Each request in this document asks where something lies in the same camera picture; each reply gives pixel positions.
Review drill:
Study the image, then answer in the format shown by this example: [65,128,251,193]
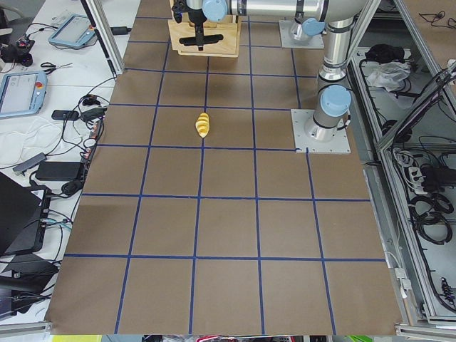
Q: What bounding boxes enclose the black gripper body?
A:
[171,0,207,24]

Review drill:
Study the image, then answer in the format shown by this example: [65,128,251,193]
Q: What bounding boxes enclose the wooden drawer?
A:
[168,14,242,58]

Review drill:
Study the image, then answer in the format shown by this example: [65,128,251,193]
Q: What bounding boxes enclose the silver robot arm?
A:
[171,0,367,143]

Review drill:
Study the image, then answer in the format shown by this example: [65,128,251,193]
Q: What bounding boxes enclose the toy bread roll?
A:
[195,113,210,139]

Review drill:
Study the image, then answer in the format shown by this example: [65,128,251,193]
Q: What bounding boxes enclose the blue teach pendant far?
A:
[48,14,96,49]

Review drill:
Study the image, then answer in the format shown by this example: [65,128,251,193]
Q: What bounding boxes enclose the blue teach pendant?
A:
[1,71,48,118]
[48,14,96,49]

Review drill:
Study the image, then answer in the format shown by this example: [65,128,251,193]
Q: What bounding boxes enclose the blue teach pendant near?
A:
[1,71,48,118]

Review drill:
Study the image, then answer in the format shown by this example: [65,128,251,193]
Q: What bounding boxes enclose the black power adapter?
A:
[36,161,82,181]

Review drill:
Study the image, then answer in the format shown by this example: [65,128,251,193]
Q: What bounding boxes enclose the aluminium frame post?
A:
[81,0,125,77]

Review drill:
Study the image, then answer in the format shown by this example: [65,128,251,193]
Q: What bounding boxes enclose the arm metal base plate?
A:
[279,18,325,49]
[291,109,351,155]

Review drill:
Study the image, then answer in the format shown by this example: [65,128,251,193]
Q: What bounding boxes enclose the black handled scissors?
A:
[40,62,73,75]

